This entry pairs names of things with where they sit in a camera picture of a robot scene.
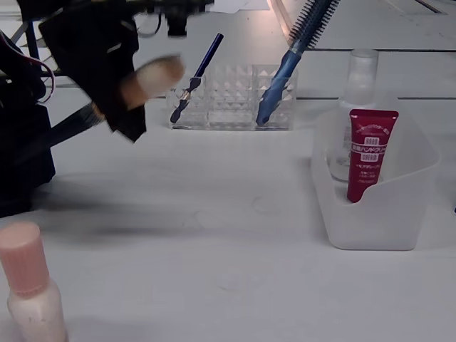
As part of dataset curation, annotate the gold-handled makeup brush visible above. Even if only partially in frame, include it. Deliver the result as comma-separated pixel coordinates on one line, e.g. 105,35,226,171
46,53,187,149

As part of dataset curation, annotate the pink bottle with ribbed cap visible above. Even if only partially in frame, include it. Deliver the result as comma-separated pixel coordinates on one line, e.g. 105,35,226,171
0,221,69,342

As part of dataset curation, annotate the clear spray bottle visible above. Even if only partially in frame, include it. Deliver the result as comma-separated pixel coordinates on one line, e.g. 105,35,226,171
326,48,380,183

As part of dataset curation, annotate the black wheeled stand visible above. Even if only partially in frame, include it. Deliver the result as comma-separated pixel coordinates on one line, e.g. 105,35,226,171
14,19,54,78

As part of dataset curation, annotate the clear acrylic organizer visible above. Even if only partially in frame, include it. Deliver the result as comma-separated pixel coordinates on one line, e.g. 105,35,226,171
164,63,299,131

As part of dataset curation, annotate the dark blue eyeliner pencil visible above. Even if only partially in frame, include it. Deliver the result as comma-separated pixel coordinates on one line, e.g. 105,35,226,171
170,33,224,125

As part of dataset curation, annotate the white paper sheet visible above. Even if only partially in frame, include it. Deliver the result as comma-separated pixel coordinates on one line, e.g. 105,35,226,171
213,0,252,11

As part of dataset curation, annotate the blue round hairbrush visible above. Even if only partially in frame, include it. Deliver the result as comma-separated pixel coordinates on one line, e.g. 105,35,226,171
255,0,341,126

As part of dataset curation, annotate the pale pink curved tube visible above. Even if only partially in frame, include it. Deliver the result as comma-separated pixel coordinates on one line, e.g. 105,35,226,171
266,0,296,36

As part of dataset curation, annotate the red hand cream tube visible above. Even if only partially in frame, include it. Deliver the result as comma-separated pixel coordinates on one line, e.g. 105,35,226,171
347,108,400,204

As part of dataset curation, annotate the frosted plastic bin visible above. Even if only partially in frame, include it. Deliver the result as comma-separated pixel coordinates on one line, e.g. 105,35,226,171
311,90,442,252

